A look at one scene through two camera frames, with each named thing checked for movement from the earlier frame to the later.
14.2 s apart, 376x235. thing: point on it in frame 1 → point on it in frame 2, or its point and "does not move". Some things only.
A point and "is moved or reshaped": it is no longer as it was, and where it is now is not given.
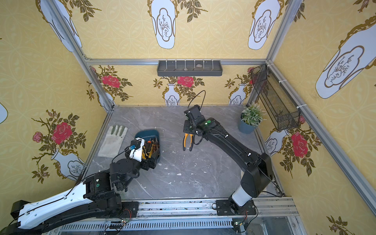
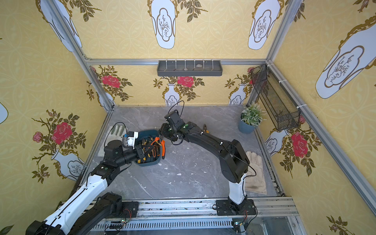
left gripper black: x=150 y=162 → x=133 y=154
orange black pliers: x=184 y=139 is moved or reshaped
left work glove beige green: x=113 y=141 does not move
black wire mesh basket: x=283 y=112 does not move
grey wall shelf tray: x=189 y=68 does not move
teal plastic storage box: x=151 y=135 does not move
